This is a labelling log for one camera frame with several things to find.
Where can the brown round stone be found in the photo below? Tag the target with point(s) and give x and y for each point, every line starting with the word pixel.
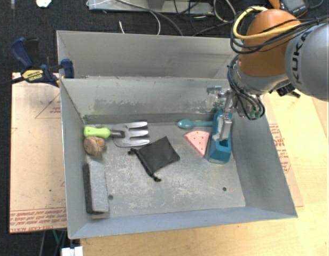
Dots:
pixel 93 145

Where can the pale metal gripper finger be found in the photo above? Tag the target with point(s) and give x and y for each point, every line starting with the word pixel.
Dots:
pixel 223 128
pixel 214 97

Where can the grey metal bin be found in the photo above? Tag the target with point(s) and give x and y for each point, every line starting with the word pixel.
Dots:
pixel 175 185

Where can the teal box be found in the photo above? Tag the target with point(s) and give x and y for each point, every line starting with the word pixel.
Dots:
pixel 219 153

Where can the grey felt block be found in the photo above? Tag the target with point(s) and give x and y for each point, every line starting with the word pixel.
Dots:
pixel 97 188

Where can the pink toy watermelon slice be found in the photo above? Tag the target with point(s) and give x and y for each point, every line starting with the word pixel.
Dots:
pixel 199 141

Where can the teal plastic spoon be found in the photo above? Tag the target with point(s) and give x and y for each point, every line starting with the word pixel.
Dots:
pixel 186 123

